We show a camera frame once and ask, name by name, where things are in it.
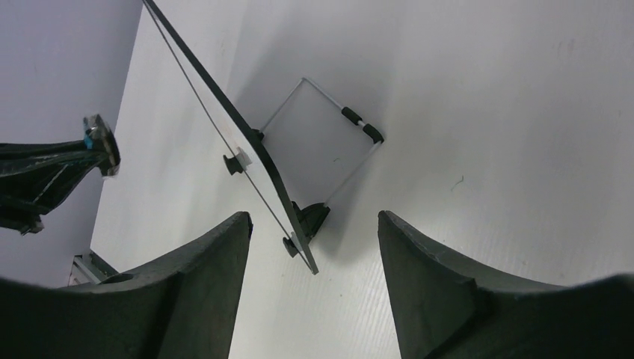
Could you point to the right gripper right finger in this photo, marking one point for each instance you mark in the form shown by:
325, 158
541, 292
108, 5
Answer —
447, 305

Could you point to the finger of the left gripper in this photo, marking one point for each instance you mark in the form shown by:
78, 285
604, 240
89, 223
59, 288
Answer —
38, 178

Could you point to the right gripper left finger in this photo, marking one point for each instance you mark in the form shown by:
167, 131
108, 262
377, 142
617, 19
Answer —
182, 304

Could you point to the small black-framed whiteboard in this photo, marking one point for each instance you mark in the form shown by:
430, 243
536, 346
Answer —
247, 154

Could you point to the wire whiteboard stand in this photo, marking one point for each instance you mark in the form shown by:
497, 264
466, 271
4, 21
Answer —
316, 140

